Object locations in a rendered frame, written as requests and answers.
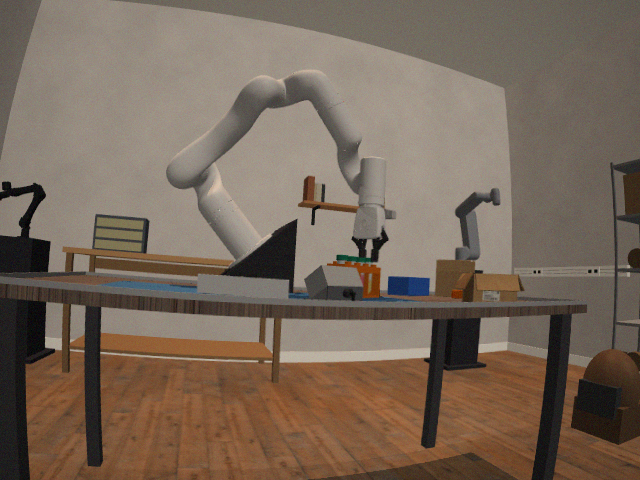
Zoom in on white key housing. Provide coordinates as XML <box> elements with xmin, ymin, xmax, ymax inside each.
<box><xmin>304</xmin><ymin>265</ymin><xmax>363</xmax><ymax>301</ymax></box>

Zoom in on orange flat plate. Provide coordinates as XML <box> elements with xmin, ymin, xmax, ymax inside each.
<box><xmin>327</xmin><ymin>261</ymin><xmax>381</xmax><ymax>298</ymax></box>

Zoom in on blue open bin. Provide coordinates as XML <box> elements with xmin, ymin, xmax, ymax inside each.
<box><xmin>387</xmin><ymin>276</ymin><xmax>430</xmax><ymax>296</ymax></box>

